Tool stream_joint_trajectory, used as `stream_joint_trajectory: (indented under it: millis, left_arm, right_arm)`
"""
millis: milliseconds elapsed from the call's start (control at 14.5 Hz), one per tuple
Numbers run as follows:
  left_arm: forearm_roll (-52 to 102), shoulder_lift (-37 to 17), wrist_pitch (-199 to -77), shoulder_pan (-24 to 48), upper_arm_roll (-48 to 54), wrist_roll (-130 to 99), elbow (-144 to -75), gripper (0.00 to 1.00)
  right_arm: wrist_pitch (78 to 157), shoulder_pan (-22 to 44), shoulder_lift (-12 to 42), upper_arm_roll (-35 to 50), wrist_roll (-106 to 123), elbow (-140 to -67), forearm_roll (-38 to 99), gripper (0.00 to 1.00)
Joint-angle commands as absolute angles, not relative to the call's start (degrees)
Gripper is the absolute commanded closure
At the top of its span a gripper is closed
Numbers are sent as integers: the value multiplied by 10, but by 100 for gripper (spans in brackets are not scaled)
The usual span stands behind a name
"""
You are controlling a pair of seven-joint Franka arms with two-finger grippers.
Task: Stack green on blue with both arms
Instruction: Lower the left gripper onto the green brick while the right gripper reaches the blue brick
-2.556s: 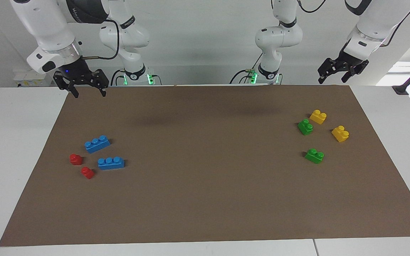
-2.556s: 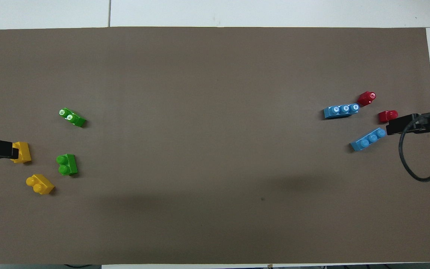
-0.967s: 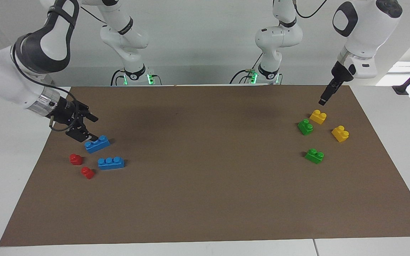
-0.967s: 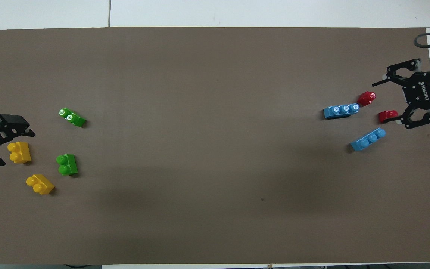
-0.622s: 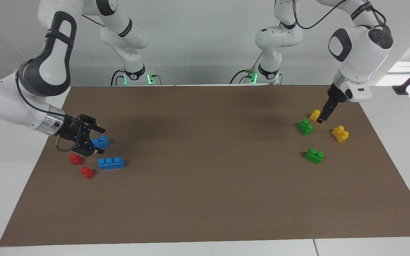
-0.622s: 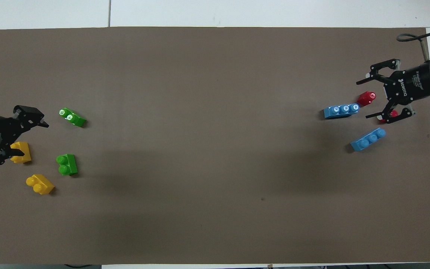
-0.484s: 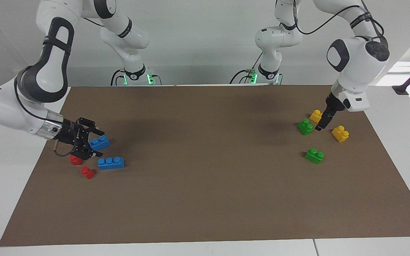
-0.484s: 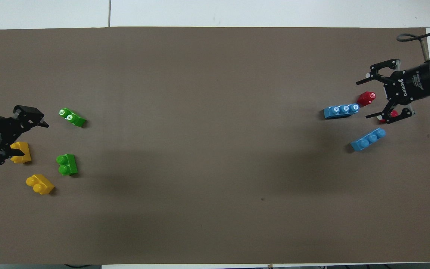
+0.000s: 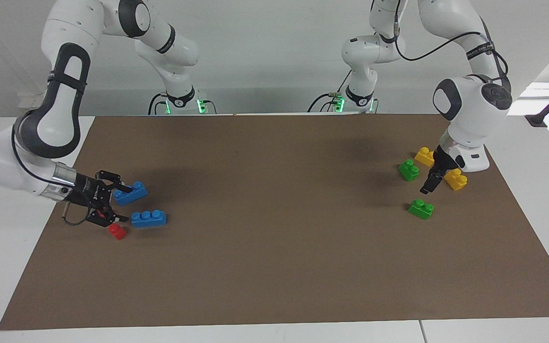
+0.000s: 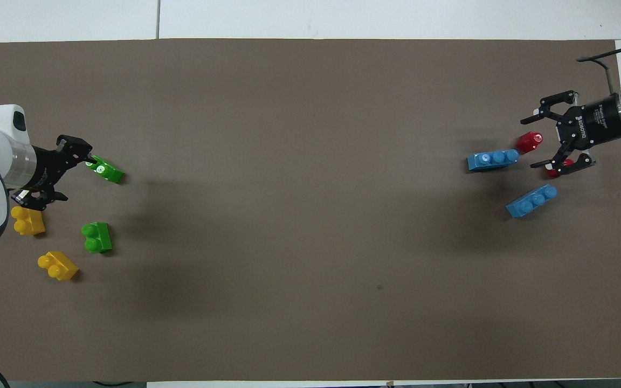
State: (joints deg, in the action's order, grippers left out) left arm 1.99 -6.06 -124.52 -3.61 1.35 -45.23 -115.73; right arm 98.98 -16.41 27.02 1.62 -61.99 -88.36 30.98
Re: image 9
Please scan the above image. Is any black left base cable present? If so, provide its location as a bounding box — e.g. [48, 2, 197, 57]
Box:
[307, 92, 340, 113]

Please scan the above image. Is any yellow two-stud toy brick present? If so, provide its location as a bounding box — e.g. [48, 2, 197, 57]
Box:
[444, 168, 468, 191]
[414, 147, 436, 167]

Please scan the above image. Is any black right base cable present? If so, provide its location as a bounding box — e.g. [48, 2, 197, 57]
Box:
[148, 93, 166, 115]

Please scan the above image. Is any white power strip box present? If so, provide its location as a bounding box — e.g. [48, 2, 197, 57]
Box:
[17, 93, 47, 113]

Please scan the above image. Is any black base cable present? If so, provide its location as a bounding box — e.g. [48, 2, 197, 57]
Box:
[148, 93, 166, 115]
[307, 92, 340, 113]

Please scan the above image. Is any green two-stud toy brick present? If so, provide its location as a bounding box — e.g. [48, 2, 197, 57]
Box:
[398, 159, 420, 182]
[408, 199, 435, 220]

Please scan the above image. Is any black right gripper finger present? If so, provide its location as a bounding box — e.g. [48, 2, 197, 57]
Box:
[96, 170, 133, 194]
[89, 210, 130, 227]

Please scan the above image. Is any brown table mat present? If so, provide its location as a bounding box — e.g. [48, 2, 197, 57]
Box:
[0, 113, 549, 331]

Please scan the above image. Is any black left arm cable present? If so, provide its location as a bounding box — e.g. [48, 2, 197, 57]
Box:
[370, 0, 511, 93]

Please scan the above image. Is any blue three-stud toy brick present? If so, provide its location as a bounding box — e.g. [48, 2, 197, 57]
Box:
[131, 210, 167, 228]
[113, 181, 149, 206]

